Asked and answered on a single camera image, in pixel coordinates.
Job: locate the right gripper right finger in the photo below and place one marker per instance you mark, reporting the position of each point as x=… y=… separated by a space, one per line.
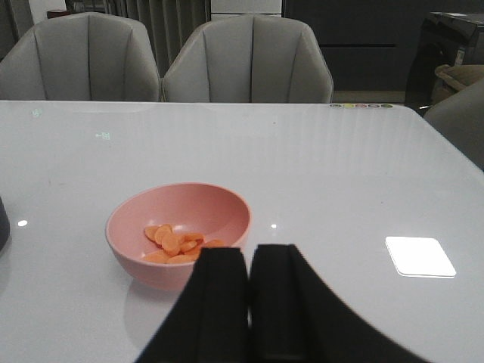
x=296 y=317

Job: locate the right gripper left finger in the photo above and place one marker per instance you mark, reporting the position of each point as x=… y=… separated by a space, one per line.
x=209 y=321

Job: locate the orange ham slices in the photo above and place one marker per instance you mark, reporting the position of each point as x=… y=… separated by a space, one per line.
x=176 y=248

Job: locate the pink bowl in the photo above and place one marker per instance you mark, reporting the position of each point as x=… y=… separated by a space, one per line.
x=214 y=211

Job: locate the dark blue saucepan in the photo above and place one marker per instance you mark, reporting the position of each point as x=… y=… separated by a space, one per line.
x=5 y=228

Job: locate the grey chair at table side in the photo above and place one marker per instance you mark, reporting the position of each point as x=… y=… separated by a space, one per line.
x=459 y=119

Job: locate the right grey chair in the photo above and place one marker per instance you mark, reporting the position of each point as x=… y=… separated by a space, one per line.
x=250 y=59

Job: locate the dark grey counter cabinet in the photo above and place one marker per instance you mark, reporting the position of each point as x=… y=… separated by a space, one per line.
x=370 y=45

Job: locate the beige cushion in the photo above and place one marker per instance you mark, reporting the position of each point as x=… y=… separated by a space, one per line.
x=461 y=76

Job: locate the left grey chair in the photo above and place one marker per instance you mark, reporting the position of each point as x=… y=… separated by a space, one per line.
x=82 y=57

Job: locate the white refrigerator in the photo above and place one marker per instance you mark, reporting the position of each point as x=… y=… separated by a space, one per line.
x=220 y=9

